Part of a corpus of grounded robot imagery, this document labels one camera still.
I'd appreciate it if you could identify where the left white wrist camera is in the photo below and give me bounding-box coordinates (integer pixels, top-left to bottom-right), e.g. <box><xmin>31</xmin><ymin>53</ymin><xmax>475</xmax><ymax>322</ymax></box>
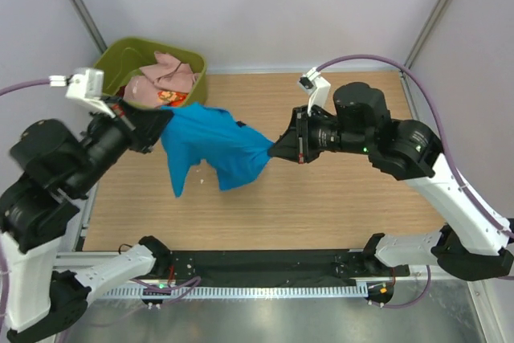
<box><xmin>48</xmin><ymin>67</ymin><xmax>115</xmax><ymax>117</ymax></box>

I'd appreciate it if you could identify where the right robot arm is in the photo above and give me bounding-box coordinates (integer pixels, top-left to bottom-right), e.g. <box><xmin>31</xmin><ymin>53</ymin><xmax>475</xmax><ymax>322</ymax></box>
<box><xmin>268</xmin><ymin>82</ymin><xmax>513</xmax><ymax>281</ymax></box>

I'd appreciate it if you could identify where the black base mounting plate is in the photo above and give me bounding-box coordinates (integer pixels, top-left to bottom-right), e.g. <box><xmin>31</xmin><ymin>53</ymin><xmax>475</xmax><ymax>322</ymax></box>
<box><xmin>172</xmin><ymin>249</ymin><xmax>410</xmax><ymax>288</ymax></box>

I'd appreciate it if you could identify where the olive green plastic bin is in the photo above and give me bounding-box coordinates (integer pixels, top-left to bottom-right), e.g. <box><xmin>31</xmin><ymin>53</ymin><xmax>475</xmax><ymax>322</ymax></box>
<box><xmin>94</xmin><ymin>37</ymin><xmax>208</xmax><ymax>108</ymax></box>

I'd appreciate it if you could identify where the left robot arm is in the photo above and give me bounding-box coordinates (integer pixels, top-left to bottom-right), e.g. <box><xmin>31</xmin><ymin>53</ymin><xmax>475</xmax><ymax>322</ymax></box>
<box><xmin>1</xmin><ymin>97</ymin><xmax>173</xmax><ymax>342</ymax></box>

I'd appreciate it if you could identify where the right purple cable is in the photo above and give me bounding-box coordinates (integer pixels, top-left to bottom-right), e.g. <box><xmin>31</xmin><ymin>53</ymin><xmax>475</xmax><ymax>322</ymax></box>
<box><xmin>316</xmin><ymin>53</ymin><xmax>514</xmax><ymax>239</ymax></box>

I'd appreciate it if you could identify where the pink folded shirt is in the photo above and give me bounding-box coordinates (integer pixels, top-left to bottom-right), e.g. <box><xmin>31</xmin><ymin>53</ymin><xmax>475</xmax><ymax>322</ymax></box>
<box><xmin>123</xmin><ymin>51</ymin><xmax>198</xmax><ymax>108</ymax></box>

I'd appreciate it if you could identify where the right aluminium corner post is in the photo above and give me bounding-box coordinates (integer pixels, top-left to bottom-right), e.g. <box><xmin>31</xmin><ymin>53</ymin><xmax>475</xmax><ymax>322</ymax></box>
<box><xmin>404</xmin><ymin>0</ymin><xmax>452</xmax><ymax>68</ymax></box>

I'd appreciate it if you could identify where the white slotted cable duct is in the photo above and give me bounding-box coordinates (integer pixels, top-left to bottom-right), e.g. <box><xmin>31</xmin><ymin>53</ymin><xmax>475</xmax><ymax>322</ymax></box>
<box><xmin>100</xmin><ymin>282</ymin><xmax>369</xmax><ymax>300</ymax></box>

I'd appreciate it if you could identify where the red orange patterned garment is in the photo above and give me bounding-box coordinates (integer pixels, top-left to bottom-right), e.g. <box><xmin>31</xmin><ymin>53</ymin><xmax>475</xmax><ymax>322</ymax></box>
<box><xmin>157</xmin><ymin>90</ymin><xmax>188</xmax><ymax>107</ymax></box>

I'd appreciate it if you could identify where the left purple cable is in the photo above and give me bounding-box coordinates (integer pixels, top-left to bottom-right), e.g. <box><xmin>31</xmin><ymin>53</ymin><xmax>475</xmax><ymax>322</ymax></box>
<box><xmin>0</xmin><ymin>79</ymin><xmax>53</xmax><ymax>98</ymax></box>

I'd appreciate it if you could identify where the aluminium corner post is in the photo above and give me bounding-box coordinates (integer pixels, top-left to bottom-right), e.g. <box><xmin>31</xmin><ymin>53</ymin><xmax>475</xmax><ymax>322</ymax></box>
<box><xmin>404</xmin><ymin>0</ymin><xmax>452</xmax><ymax>68</ymax></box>
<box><xmin>69</xmin><ymin>0</ymin><xmax>108</xmax><ymax>53</ymax></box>

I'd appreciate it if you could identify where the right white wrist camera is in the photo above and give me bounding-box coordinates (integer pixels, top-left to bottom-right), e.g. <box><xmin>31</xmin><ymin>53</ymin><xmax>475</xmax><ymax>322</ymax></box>
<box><xmin>298</xmin><ymin>67</ymin><xmax>331</xmax><ymax>116</ymax></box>

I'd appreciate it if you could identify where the purple cable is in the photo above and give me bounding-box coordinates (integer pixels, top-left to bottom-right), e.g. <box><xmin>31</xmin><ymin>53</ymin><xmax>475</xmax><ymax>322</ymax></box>
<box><xmin>0</xmin><ymin>79</ymin><xmax>53</xmax><ymax>98</ymax></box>
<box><xmin>316</xmin><ymin>53</ymin><xmax>514</xmax><ymax>239</ymax></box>

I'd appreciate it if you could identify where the left aluminium corner post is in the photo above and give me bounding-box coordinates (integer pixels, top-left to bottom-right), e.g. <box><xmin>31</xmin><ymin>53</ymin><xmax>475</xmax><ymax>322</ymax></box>
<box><xmin>69</xmin><ymin>0</ymin><xmax>108</xmax><ymax>53</ymax></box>

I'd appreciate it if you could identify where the blue t shirt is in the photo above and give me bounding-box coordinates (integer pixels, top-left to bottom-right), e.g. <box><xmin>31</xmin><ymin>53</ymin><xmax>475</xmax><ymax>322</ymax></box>
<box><xmin>161</xmin><ymin>103</ymin><xmax>273</xmax><ymax>198</ymax></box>

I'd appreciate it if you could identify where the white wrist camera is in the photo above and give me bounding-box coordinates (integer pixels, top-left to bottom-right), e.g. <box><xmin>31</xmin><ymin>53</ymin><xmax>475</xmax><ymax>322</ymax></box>
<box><xmin>298</xmin><ymin>67</ymin><xmax>331</xmax><ymax>116</ymax></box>
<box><xmin>48</xmin><ymin>67</ymin><xmax>115</xmax><ymax>117</ymax></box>

